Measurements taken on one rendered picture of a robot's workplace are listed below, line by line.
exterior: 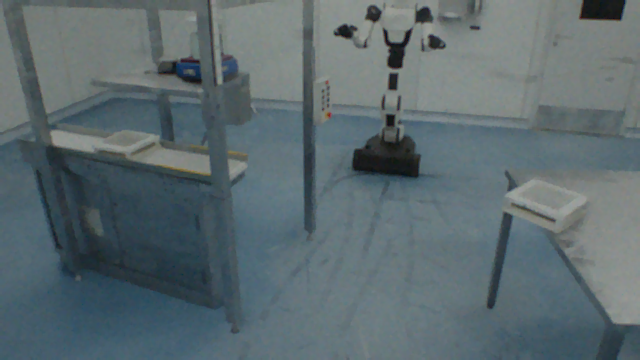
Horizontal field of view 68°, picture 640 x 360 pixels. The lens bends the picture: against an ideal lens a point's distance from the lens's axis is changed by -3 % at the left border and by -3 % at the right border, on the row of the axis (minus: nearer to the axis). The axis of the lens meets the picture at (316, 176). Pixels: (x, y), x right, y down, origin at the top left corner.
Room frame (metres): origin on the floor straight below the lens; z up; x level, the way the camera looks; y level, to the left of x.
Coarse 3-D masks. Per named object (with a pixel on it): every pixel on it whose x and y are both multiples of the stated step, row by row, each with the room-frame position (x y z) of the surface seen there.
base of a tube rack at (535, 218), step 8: (504, 208) 1.69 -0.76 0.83; (512, 208) 1.67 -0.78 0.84; (520, 208) 1.67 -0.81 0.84; (520, 216) 1.64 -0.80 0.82; (528, 216) 1.62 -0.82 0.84; (536, 216) 1.61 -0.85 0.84; (576, 216) 1.61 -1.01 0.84; (544, 224) 1.56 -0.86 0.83; (552, 224) 1.55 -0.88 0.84; (568, 224) 1.56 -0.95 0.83; (560, 232) 1.52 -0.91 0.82
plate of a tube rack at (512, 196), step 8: (528, 184) 1.80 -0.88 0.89; (512, 192) 1.72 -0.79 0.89; (512, 200) 1.67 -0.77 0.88; (520, 200) 1.65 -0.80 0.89; (528, 200) 1.65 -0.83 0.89; (576, 200) 1.65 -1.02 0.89; (584, 200) 1.65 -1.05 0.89; (528, 208) 1.62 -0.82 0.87; (536, 208) 1.60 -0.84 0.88; (544, 208) 1.59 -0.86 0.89; (568, 208) 1.59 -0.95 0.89; (576, 208) 1.59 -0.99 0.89; (552, 216) 1.55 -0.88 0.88; (560, 216) 1.53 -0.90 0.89; (568, 216) 1.54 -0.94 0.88
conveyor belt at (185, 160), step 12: (60, 132) 2.66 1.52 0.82; (72, 132) 2.66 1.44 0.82; (60, 144) 2.46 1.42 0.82; (72, 144) 2.46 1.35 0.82; (84, 144) 2.46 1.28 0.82; (144, 156) 2.28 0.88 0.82; (156, 156) 2.28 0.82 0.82; (168, 156) 2.28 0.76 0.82; (180, 156) 2.28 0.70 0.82; (192, 156) 2.28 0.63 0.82; (204, 156) 2.28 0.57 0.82; (192, 168) 2.13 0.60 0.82; (204, 168) 2.13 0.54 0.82; (240, 168) 2.15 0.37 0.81
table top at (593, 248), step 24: (576, 192) 1.87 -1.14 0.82; (600, 192) 1.86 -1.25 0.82; (624, 192) 1.86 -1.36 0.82; (600, 216) 1.65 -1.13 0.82; (624, 216) 1.65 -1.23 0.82; (552, 240) 1.50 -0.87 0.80; (576, 240) 1.47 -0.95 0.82; (600, 240) 1.47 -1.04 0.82; (624, 240) 1.47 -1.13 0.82; (576, 264) 1.32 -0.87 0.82; (600, 264) 1.32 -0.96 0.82; (624, 264) 1.32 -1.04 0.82; (600, 288) 1.19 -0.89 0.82; (624, 288) 1.19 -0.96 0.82; (600, 312) 1.11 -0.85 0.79; (624, 312) 1.08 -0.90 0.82
